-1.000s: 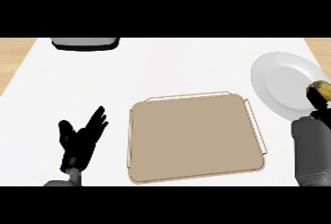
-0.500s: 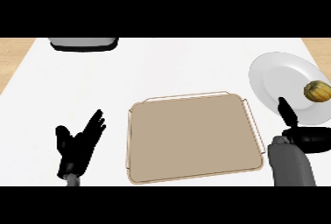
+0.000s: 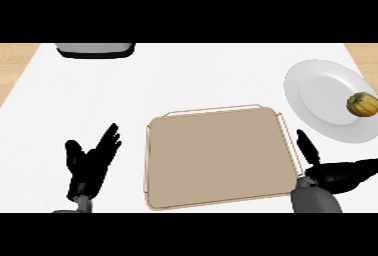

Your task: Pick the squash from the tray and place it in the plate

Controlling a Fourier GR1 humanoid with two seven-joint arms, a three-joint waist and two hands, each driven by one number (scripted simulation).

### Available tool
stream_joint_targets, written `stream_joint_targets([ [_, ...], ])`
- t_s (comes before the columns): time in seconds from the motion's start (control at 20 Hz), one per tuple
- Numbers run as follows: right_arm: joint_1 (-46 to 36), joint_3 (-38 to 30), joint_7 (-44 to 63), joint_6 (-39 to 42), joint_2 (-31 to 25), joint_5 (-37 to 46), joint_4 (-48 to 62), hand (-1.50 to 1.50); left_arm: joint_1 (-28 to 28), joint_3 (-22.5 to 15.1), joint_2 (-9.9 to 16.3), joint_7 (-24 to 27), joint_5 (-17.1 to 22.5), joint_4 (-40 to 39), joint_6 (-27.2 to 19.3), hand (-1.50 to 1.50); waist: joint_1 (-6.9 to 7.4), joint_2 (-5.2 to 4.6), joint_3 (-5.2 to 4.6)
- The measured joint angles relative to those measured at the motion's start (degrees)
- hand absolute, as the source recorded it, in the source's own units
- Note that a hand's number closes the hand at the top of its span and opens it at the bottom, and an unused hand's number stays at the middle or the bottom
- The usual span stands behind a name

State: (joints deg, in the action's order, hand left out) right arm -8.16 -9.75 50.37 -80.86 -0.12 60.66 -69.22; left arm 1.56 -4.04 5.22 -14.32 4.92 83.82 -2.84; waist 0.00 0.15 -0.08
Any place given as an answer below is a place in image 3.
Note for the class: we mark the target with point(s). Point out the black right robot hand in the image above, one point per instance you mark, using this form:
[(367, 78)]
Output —
[(340, 175)]

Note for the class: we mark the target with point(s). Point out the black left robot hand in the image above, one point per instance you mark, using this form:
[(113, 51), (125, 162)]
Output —
[(89, 165)]

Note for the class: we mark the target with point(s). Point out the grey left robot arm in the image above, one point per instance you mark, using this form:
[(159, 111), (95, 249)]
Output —
[(79, 206)]

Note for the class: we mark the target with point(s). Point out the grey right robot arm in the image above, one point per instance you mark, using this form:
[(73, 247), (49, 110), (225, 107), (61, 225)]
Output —
[(315, 199)]

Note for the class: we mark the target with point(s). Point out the yellow-green squash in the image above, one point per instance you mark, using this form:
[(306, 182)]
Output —
[(364, 104)]

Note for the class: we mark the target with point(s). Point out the white round plate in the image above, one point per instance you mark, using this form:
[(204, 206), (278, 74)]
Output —
[(325, 96)]

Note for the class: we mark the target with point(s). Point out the tan square tray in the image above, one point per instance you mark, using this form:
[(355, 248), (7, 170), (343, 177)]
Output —
[(219, 158)]

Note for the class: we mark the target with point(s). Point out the grey and black appliance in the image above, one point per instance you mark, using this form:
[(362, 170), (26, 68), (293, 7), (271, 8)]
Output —
[(95, 50)]

